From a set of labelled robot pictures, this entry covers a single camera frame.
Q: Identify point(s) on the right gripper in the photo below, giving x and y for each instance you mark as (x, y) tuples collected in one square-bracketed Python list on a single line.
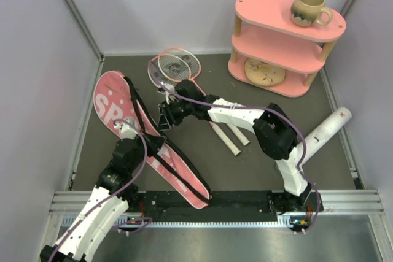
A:
[(164, 124)]

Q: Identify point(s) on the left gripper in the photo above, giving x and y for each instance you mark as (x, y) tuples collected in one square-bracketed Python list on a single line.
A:
[(155, 143)]

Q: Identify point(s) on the pink racket bag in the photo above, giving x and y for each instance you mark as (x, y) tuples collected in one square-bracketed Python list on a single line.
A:
[(121, 109)]

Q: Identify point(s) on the pink badminton racket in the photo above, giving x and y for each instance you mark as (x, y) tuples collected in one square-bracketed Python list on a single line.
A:
[(224, 140), (181, 62)]

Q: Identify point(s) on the white shuttlecock tube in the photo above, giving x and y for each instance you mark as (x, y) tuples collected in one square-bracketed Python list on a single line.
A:
[(325, 131)]

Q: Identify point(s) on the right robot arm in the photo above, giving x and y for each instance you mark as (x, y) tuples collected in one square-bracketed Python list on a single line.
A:
[(277, 136)]

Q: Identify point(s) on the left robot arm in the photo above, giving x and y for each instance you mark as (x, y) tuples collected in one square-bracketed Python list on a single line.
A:
[(112, 195)]

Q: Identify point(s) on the decorated round plate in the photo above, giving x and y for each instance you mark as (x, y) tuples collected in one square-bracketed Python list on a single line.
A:
[(262, 73)]

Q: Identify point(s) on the pink three-tier shelf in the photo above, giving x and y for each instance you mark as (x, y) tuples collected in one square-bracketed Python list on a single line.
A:
[(264, 31)]

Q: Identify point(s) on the beige ceramic mug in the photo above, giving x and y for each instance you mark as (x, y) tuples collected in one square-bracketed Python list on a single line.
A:
[(306, 12)]

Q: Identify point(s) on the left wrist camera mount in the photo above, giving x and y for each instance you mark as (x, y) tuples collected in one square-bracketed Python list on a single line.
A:
[(126, 128)]

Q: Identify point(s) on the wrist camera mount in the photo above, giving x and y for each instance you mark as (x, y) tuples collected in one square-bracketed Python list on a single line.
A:
[(126, 128), (169, 98)]

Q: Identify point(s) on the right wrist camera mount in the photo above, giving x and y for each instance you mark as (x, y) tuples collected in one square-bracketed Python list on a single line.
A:
[(169, 98)]

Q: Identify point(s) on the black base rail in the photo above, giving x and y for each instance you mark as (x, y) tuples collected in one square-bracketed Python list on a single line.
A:
[(251, 208)]

